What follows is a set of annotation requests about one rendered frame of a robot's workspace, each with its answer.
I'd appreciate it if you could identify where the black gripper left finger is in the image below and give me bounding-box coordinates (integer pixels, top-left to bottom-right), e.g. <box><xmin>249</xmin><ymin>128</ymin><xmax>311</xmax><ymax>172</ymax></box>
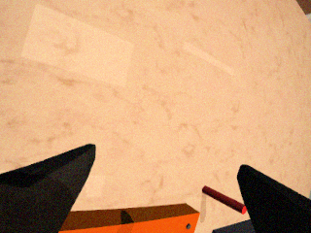
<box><xmin>0</xmin><ymin>143</ymin><xmax>96</xmax><ymax>233</ymax></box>

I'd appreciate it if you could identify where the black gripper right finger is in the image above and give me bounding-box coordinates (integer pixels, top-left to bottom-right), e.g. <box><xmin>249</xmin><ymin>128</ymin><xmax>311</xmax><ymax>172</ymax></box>
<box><xmin>237</xmin><ymin>164</ymin><xmax>311</xmax><ymax>233</ymax></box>

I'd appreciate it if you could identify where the red peg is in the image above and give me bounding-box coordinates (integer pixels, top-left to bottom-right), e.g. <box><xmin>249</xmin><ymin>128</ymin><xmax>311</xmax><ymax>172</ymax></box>
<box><xmin>202</xmin><ymin>185</ymin><xmax>247</xmax><ymax>215</ymax></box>

